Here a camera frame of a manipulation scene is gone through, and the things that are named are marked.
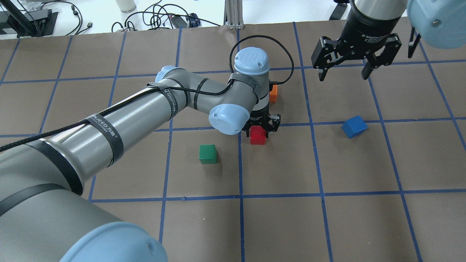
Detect red wooden block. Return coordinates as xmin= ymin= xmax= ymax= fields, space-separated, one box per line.
xmin=249 ymin=126 xmax=267 ymax=145

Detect orange wooden block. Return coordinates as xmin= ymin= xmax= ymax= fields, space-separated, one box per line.
xmin=269 ymin=84 xmax=278 ymax=103

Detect blue wooden block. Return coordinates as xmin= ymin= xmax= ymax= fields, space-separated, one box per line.
xmin=341 ymin=115 xmax=368 ymax=139

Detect green wooden block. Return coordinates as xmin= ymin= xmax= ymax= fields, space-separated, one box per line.
xmin=198 ymin=144 xmax=217 ymax=164

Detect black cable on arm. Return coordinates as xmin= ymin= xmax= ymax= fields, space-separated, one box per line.
xmin=0 ymin=35 xmax=295 ymax=152

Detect aluminium frame post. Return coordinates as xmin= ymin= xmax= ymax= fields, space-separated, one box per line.
xmin=224 ymin=0 xmax=244 ymax=30

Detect black adapter with cables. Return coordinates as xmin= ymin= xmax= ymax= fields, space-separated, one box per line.
xmin=169 ymin=13 xmax=201 ymax=28

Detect black camera stand base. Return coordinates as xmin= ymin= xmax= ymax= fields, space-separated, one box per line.
xmin=0 ymin=7 xmax=58 ymax=38

